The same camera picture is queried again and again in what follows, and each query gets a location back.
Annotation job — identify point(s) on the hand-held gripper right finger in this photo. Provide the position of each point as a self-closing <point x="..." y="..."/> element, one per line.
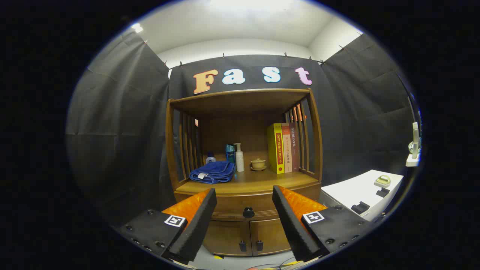
<point x="290" y="225"/>

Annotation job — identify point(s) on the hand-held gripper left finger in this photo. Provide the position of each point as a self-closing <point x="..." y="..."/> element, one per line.
<point x="198" y="225"/>

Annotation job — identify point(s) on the wooden cabinet door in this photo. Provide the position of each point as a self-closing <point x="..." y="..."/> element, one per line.
<point x="225" y="236"/>
<point x="272" y="234"/>

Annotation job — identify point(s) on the wooden countertop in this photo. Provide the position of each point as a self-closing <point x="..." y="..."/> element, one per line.
<point x="258" y="180"/>

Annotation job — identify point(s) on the white drawer unit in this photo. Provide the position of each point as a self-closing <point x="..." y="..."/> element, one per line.
<point x="356" y="187"/>

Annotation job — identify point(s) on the wooden cabinet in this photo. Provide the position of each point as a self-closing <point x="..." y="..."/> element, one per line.
<point x="240" y="127"/>

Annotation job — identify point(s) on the blue folded towel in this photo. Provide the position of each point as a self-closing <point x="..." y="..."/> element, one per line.
<point x="213" y="172"/>

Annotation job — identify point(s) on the small blue white bottle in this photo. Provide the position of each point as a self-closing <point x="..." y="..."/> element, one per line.
<point x="210" y="159"/>

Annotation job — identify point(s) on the beige lidded teacup with saucer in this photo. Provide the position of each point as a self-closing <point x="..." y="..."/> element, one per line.
<point x="258" y="164"/>

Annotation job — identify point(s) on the small black holder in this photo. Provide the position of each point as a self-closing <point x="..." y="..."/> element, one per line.
<point x="383" y="192"/>
<point x="360" y="208"/>

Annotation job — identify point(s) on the cream orange book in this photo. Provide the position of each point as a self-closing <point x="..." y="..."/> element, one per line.
<point x="287" y="150"/>

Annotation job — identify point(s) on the white pump bottle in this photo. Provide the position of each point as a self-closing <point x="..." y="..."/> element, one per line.
<point x="239" y="161"/>

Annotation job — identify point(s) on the thick yellow book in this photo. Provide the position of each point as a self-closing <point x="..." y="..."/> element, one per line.
<point x="275" y="150"/>

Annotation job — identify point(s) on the brown book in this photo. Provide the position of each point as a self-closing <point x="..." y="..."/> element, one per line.
<point x="294" y="146"/>

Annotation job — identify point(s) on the tall blue bottle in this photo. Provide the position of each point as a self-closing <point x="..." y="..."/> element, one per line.
<point x="230" y="152"/>

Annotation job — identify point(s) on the white device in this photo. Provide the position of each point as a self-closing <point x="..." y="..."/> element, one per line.
<point x="415" y="138"/>

